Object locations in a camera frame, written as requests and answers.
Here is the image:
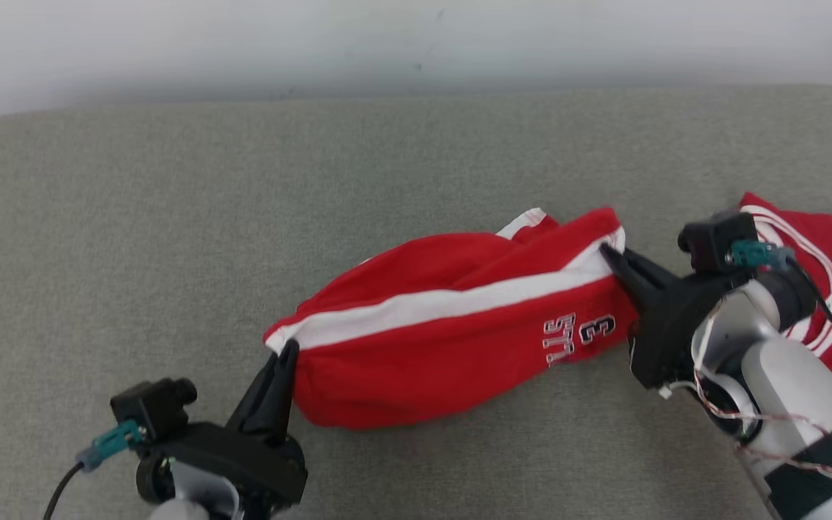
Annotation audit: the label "black cable teal plug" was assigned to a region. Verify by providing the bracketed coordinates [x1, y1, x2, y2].
[43, 420, 147, 520]
[730, 240, 832, 381]

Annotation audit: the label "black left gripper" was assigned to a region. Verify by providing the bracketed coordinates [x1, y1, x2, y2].
[134, 339, 309, 520]

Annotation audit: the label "red garment thin white stripes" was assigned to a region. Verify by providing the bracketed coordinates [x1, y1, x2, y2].
[737, 191, 832, 376]

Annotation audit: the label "grey fabric sofa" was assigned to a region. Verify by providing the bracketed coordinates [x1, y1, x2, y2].
[0, 83, 832, 520]

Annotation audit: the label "right black cable teal plug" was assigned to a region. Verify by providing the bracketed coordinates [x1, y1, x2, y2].
[730, 240, 832, 381]

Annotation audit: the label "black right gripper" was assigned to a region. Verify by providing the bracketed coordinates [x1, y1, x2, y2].
[598, 243, 750, 391]

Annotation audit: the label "red garment broad white stripe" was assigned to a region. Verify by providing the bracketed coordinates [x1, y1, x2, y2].
[263, 207, 641, 431]

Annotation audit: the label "left black cable teal plug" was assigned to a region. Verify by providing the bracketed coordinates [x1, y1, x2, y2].
[43, 420, 147, 520]

